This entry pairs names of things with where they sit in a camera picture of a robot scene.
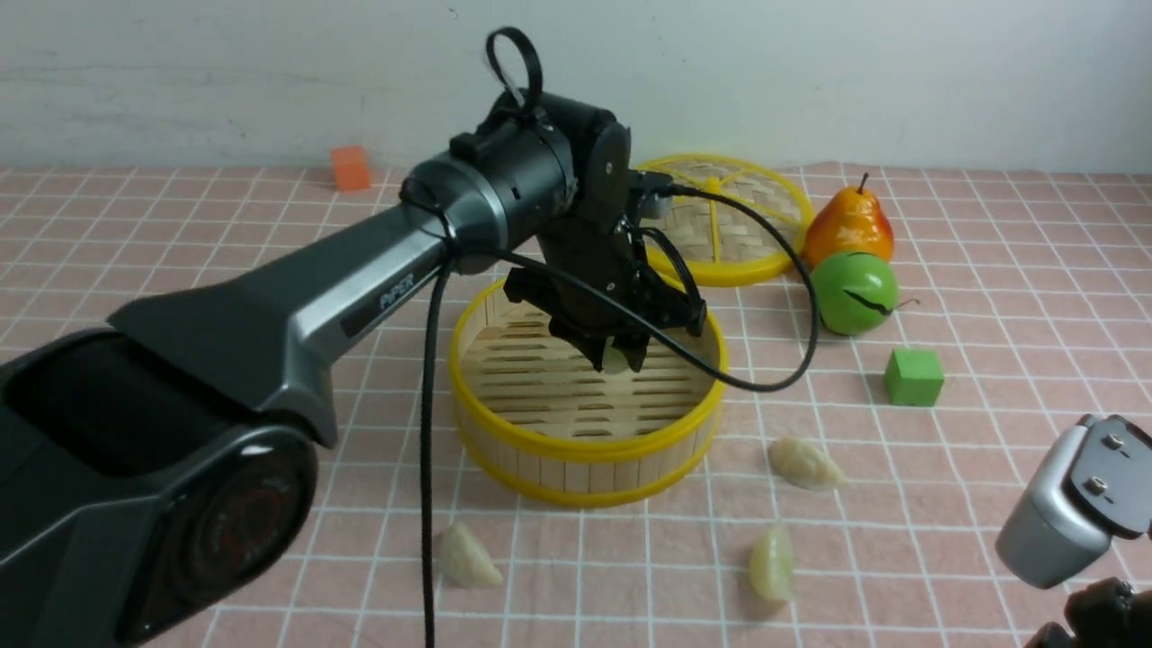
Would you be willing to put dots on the cream dumpling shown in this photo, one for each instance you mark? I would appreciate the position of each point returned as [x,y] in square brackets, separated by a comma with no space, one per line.
[804,465]
[463,558]

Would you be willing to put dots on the pale green dumpling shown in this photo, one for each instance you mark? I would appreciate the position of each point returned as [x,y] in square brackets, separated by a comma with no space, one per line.
[613,361]
[770,566]

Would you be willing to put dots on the yellow rimmed bamboo steamer tray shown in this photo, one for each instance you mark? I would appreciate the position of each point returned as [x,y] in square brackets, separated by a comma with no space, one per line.
[534,415]

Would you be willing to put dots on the orange yellow toy pear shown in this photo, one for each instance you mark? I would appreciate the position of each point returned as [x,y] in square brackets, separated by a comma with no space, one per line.
[853,220]

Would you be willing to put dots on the green foam cube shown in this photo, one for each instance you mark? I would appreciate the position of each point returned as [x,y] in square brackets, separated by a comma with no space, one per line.
[914,377]

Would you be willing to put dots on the yellow rimmed bamboo steamer lid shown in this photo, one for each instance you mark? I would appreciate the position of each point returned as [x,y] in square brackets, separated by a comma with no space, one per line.
[721,245]

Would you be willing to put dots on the green toy apple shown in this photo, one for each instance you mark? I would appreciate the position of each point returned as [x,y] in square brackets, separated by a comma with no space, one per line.
[856,292]

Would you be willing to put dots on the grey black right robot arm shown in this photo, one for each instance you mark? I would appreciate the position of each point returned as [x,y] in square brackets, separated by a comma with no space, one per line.
[1093,486]

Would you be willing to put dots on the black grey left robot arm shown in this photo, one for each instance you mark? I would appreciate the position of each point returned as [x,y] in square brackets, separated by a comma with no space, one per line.
[155,465]

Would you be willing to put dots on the orange foam cube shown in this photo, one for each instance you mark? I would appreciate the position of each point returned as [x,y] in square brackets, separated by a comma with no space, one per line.
[351,169]

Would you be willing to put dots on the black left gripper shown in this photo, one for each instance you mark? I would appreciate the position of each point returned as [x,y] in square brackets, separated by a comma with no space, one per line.
[607,288]

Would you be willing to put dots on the pink checkered tablecloth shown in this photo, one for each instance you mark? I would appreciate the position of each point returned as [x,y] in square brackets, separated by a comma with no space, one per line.
[1033,288]

